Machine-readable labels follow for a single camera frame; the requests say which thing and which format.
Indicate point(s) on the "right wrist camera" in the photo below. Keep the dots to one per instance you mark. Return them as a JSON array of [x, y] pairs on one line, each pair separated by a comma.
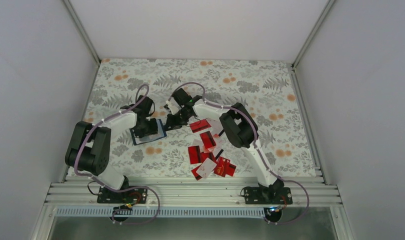
[[181, 97]]

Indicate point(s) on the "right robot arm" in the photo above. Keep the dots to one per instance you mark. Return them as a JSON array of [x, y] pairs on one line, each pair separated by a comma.
[[237, 124]]

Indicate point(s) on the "white vip chip card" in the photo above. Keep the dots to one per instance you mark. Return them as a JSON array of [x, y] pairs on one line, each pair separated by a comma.
[[151, 138]]

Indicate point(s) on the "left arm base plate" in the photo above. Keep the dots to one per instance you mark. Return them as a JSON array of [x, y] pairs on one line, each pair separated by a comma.
[[135, 196]]

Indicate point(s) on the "white floral card front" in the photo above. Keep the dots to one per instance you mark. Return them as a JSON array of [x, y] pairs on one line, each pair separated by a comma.
[[206, 168]]

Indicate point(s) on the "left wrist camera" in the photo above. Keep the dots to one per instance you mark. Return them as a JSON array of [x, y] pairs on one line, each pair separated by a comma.
[[146, 107]]

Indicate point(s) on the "red card gold ribbon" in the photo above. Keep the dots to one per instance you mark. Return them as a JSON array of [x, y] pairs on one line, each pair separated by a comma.
[[224, 168]]

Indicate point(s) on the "red card black stripe middle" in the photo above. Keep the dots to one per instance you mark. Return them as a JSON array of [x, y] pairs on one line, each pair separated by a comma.
[[208, 140]]

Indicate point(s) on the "red card black stripe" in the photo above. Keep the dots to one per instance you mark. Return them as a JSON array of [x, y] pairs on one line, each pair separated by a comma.
[[208, 140], [194, 155], [199, 125]]

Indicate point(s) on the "red card black stripe left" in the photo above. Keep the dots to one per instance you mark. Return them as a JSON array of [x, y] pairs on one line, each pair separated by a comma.
[[194, 155]]

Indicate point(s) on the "aluminium rail frame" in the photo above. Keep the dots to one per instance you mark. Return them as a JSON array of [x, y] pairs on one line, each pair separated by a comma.
[[189, 192]]

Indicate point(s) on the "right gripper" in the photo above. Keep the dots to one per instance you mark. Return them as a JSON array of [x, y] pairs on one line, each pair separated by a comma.
[[171, 122]]

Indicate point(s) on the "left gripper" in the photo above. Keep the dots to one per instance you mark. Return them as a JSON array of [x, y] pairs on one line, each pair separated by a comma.
[[153, 130]]

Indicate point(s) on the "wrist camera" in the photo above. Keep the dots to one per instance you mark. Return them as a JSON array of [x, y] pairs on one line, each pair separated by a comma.
[[146, 107], [181, 97]]

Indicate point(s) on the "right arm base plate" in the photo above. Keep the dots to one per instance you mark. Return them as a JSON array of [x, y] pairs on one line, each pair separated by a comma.
[[265, 196]]

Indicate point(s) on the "white card black stripe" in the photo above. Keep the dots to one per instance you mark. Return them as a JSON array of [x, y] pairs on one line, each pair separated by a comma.
[[215, 128]]

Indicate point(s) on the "red card black stripe top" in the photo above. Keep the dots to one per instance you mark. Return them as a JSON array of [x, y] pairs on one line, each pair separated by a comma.
[[199, 125]]

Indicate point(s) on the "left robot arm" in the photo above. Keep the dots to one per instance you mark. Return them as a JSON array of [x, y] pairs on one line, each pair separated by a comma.
[[88, 151]]

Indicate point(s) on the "blue card holder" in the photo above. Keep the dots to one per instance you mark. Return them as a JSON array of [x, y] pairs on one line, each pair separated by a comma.
[[149, 127]]

